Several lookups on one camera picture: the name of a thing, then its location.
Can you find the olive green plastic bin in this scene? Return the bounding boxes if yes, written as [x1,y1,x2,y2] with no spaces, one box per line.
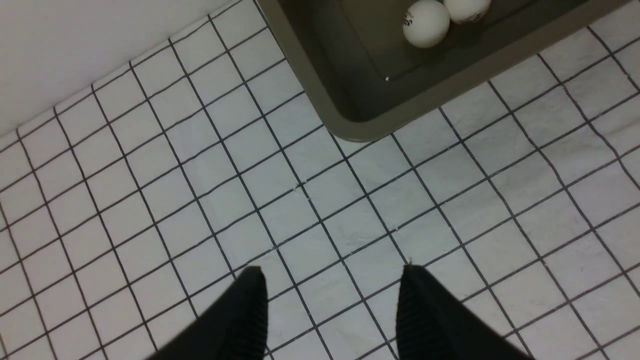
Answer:
[257,0,627,142]

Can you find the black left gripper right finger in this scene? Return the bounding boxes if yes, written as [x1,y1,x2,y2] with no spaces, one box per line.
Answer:
[396,265,531,360]

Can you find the white ping-pong ball with logo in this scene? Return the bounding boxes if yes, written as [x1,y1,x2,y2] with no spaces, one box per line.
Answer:
[402,0,450,49]

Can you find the white black-grid tablecloth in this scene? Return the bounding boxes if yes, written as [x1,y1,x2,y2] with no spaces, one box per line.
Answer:
[1,0,639,360]

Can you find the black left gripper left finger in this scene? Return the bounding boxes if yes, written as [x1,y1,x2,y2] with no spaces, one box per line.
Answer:
[149,266,269,360]

